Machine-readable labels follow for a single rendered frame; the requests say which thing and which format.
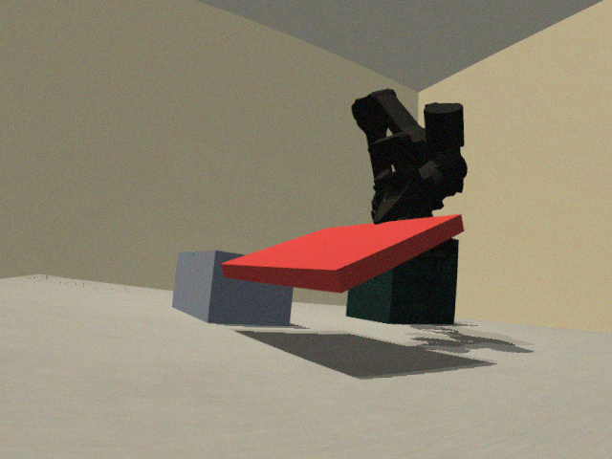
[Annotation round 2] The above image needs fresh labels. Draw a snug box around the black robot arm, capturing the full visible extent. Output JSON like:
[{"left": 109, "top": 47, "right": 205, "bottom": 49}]
[{"left": 351, "top": 89, "right": 468, "bottom": 220}]

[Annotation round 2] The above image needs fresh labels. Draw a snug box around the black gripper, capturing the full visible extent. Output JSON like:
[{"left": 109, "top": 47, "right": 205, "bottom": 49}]
[{"left": 368, "top": 132, "right": 457, "bottom": 261}]

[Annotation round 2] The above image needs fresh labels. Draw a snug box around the red panel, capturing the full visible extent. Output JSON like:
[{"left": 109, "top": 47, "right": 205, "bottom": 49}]
[{"left": 221, "top": 214, "right": 464, "bottom": 293}]

